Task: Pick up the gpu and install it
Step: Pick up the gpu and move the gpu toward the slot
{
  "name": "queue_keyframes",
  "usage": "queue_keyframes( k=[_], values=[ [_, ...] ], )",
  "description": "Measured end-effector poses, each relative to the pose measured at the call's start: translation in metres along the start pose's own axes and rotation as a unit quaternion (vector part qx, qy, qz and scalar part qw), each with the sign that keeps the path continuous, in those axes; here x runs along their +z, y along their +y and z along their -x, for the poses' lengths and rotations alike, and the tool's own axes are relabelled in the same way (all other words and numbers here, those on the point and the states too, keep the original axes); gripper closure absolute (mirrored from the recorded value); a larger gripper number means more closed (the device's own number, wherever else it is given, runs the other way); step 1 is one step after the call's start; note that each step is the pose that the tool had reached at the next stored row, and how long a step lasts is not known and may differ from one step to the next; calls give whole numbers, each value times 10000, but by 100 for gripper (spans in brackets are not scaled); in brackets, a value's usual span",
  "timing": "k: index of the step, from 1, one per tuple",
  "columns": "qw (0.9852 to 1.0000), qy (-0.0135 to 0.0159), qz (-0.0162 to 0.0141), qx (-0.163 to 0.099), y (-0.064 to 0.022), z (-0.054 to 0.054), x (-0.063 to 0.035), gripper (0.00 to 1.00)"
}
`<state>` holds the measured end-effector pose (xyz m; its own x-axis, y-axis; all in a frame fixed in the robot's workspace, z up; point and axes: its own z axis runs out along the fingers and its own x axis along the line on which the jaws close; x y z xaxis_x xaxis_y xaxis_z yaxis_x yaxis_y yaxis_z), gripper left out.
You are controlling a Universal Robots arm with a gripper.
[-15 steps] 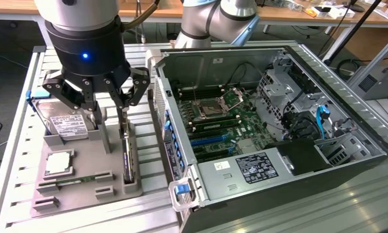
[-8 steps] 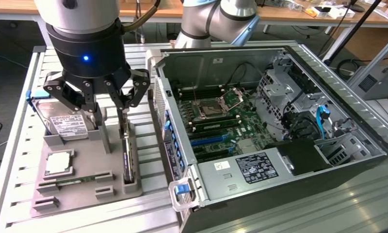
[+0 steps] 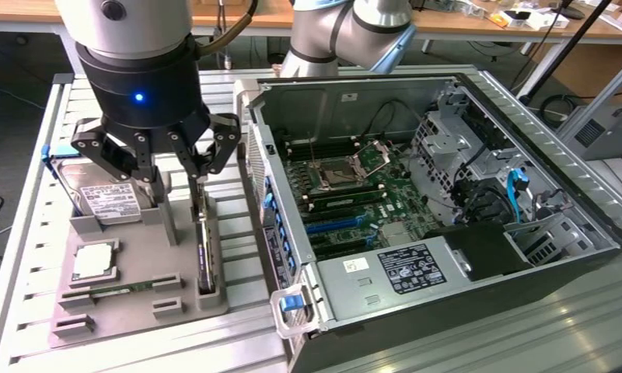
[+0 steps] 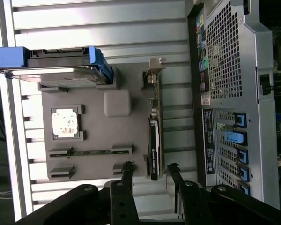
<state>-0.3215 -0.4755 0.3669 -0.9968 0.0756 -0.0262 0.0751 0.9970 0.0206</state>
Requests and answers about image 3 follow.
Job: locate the blue case release latch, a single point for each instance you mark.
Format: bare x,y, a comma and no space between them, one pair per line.
291,304

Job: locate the black graphics card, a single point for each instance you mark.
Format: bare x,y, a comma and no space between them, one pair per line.
204,241

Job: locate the silver hard disk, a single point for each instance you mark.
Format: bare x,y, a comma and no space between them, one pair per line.
103,194

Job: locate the silver power supply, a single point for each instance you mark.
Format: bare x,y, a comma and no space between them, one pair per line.
363,287

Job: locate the silver CPU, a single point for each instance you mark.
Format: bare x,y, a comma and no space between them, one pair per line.
93,262

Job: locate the white cardboard box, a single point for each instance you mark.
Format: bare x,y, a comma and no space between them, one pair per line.
546,21

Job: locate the black expansion slot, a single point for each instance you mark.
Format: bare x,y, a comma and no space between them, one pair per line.
342,250
331,217

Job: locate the black plastic shroud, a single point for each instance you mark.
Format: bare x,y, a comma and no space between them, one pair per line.
482,252

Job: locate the silver disk bay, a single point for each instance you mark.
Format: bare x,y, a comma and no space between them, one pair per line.
549,241

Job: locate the long wooden desk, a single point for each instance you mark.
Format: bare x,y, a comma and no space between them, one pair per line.
446,23

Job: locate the grey equipment box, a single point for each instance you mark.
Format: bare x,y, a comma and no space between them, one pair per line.
617,136

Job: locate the green RAM stick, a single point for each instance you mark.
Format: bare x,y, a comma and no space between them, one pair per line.
119,288

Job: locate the silver chipset heat sink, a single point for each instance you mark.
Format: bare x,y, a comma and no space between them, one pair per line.
397,231

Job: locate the black PC case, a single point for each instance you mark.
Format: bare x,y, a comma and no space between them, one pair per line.
498,311

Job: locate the CPU socket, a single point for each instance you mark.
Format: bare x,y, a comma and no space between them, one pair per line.
336,175

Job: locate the small wooden desk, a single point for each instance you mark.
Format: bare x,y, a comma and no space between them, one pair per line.
15,9

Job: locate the RAM slot white latches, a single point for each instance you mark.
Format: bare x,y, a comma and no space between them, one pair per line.
336,138
336,146

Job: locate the blue expansion slot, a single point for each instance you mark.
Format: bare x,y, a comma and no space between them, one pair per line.
331,226

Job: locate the dark RAM stick white label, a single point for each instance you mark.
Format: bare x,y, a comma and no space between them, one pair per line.
336,203

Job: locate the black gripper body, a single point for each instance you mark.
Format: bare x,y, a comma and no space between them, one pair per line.
144,77

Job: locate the black stand pole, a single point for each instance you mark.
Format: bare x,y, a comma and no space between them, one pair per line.
565,48

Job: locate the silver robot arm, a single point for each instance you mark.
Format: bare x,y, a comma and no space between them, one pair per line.
129,23

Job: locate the aluminium frame profile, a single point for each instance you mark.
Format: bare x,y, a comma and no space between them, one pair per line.
609,89

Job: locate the green motherboard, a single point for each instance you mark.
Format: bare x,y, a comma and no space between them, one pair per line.
410,217

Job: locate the thin locking lever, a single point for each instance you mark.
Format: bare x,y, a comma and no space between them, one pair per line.
315,149

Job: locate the small black white box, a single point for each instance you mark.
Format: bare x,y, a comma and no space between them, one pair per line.
515,15

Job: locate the silver socket cover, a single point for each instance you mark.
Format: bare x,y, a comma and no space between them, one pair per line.
373,145

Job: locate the black monitor foot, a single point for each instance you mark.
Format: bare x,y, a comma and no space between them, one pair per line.
570,11

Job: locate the grey parts rack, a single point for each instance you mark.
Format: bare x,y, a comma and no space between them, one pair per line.
135,264

